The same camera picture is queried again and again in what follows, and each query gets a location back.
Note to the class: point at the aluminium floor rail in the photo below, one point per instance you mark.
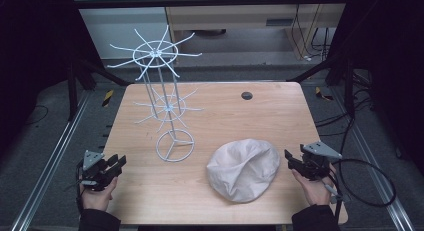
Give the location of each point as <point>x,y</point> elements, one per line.
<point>376,177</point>
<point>50,161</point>

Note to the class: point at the black metal frame leg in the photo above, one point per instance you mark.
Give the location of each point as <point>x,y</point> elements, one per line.
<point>349,91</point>
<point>71,91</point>

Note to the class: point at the black curtain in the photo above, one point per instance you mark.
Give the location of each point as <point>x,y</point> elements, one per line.
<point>393,57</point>
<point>33,41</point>

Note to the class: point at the person's right hand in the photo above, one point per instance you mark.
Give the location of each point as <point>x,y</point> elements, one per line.
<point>315,191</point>

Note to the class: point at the white fabric hat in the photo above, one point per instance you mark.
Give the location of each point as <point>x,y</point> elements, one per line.
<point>243,171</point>

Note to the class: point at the yellow black striped tape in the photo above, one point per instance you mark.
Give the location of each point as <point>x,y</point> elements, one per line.
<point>322,94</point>
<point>107,98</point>

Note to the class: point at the person's left hand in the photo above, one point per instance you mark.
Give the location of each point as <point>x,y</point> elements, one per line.
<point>97,197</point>

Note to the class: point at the white cabinet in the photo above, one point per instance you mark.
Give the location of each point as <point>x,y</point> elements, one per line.
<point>116,27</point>

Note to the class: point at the black horizontal frame bar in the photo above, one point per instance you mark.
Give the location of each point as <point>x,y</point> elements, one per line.
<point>200,2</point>

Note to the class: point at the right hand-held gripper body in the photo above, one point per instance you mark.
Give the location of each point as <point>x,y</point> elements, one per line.
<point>315,161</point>

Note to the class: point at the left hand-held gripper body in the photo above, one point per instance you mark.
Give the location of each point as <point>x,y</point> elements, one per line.
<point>95,171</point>

